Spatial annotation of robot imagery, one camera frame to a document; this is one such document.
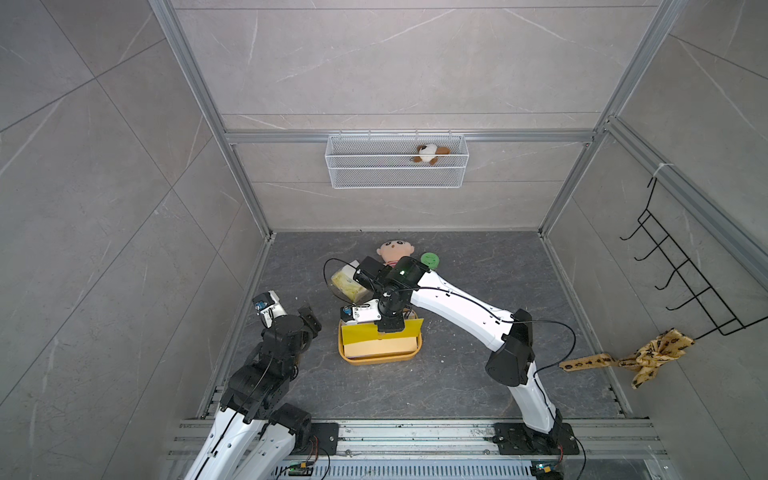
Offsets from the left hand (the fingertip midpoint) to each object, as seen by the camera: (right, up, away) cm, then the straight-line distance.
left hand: (301, 307), depth 72 cm
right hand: (+20, -4, +7) cm, 22 cm away
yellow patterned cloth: (+82, -12, -3) cm, 83 cm away
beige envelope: (+23, -14, +14) cm, 30 cm away
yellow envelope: (+14, -7, +2) cm, 16 cm away
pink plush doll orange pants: (+23, +15, +33) cm, 42 cm away
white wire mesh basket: (+20, +45, +28) cm, 57 cm away
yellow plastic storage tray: (+19, -17, +12) cm, 28 cm away
